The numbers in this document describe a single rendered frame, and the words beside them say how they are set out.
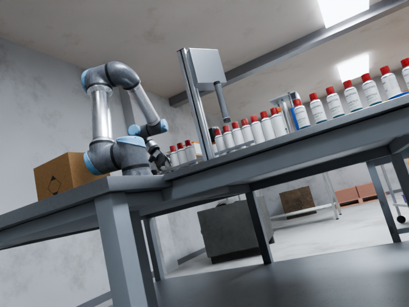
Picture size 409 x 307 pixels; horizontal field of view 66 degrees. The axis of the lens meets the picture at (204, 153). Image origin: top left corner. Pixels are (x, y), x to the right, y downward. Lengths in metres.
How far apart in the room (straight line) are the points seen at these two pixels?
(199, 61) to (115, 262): 1.07
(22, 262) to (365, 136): 3.12
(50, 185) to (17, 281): 1.79
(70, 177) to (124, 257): 0.84
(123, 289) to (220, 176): 0.41
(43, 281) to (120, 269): 2.73
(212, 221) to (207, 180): 3.22
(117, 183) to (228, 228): 3.38
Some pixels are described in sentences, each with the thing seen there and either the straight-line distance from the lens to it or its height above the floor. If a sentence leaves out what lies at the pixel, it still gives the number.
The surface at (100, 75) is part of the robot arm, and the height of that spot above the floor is 1.40.
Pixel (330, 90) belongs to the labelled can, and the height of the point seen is 1.07.
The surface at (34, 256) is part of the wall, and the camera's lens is 3.53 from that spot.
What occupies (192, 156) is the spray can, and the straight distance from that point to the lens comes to 1.69.
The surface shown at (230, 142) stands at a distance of 1.59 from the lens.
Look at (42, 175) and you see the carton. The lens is 1.81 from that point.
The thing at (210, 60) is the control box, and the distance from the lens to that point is 1.65.
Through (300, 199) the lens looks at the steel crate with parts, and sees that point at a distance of 8.29.
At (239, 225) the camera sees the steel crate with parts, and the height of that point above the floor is 0.42.
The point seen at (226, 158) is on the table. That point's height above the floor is 0.82.
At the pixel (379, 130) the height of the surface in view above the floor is 0.77.
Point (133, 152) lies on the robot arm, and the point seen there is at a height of 0.98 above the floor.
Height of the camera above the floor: 0.68
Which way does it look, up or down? 10 degrees up
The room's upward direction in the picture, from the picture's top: 14 degrees counter-clockwise
